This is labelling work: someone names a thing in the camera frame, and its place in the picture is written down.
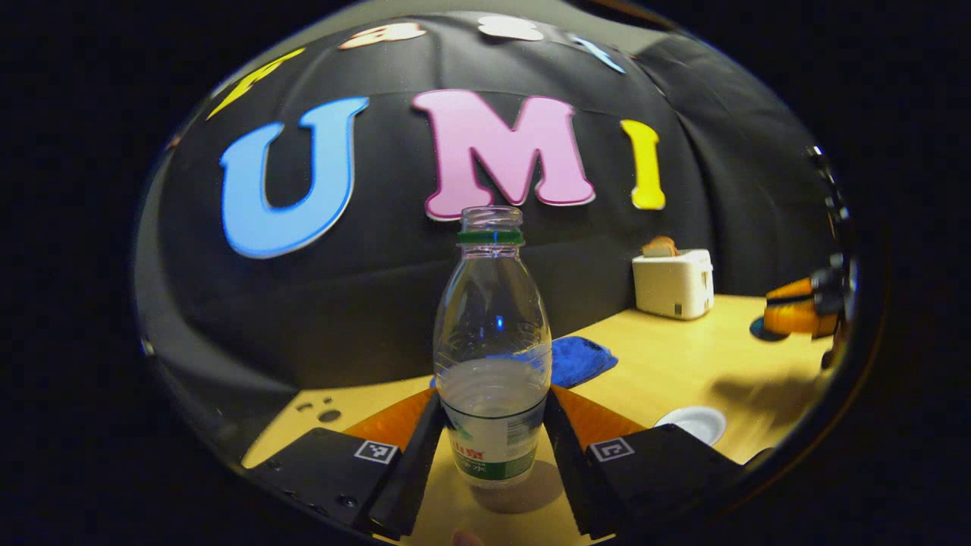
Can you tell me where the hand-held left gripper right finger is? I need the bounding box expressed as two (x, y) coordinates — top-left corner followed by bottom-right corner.
(542, 385), (743, 541)

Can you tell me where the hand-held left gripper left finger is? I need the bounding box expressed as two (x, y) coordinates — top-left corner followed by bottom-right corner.
(247, 388), (447, 541)

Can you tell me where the dark teacup lid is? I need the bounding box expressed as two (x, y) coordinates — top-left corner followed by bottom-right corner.
(749, 316), (790, 343)

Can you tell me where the white teacup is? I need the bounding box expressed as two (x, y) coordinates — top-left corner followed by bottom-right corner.
(655, 406), (727, 447)

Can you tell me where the clear plastic water bottle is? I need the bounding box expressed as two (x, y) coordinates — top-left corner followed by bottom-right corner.
(432, 205), (552, 488)

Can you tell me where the blue cloth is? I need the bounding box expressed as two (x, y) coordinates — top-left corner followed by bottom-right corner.
(551, 336), (619, 389)

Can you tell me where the white toaster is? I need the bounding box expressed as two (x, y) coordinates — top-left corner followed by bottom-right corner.
(632, 249), (715, 321)

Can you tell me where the black backdrop cloth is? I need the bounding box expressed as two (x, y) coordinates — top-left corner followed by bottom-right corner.
(137, 11), (843, 463)

